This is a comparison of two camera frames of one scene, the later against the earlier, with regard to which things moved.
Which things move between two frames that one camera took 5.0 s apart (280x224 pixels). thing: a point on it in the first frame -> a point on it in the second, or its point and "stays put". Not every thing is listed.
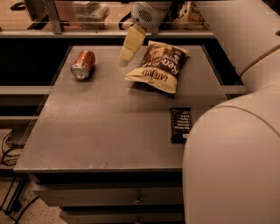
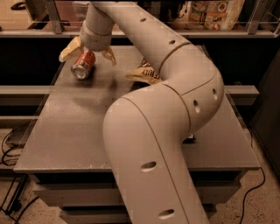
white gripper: (149, 17) -> (94, 41)
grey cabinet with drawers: (100, 150) stays put
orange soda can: (81, 67) stays put
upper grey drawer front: (111, 196) stays put
